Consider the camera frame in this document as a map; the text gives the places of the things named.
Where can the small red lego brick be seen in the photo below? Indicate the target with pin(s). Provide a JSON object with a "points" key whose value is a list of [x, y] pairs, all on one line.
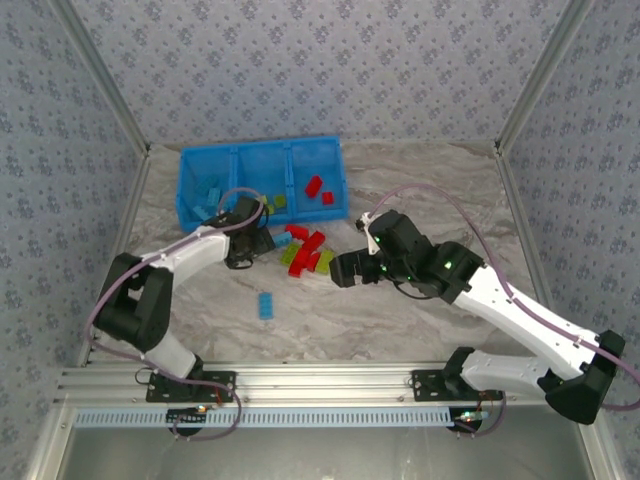
{"points": [[327, 198]]}

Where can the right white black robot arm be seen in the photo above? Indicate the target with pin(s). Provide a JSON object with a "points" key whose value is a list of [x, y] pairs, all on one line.
{"points": [[525, 315]]}

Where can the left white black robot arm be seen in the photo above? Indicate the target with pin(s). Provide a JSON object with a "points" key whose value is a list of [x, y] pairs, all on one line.
{"points": [[195, 252]]}

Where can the blue three-compartment plastic bin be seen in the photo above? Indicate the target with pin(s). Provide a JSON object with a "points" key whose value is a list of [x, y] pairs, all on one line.
{"points": [[260, 165]]}

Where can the black controller board with LEDs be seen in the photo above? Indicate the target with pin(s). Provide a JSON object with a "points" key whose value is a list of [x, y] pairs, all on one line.
{"points": [[186, 429], [465, 427]]}

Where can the grey metal sheet panel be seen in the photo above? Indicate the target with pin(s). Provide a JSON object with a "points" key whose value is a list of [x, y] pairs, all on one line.
{"points": [[325, 455]]}

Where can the aluminium frame cross rail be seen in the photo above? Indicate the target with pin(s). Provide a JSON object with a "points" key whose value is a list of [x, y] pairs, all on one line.
{"points": [[325, 382]]}

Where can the aluminium frame side rail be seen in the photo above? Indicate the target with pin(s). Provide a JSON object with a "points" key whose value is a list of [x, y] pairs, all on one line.
{"points": [[132, 200], [515, 200]]}

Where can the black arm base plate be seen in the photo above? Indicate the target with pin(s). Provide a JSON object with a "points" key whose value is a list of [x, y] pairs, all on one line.
{"points": [[225, 380], [425, 390]]}

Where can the aluminium frame post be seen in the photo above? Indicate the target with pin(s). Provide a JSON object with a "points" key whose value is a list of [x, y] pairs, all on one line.
{"points": [[102, 75], [541, 75]]}

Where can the aluminium frame leg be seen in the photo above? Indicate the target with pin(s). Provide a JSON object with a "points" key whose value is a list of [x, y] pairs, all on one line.
{"points": [[600, 452], [51, 445]]}

